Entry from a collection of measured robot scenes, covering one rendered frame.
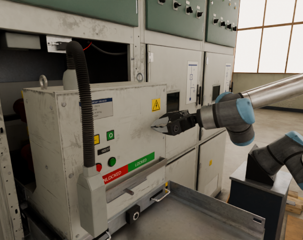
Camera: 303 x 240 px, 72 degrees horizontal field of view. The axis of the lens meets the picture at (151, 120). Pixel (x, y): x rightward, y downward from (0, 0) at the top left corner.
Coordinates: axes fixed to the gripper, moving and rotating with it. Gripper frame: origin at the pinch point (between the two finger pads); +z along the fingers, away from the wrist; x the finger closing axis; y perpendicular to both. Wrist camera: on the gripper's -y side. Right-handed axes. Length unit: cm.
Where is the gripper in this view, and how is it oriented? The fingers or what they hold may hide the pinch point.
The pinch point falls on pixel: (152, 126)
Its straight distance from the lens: 84.4
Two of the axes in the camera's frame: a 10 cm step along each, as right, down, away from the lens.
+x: -2.4, -9.6, -1.3
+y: 4.2, -2.2, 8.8
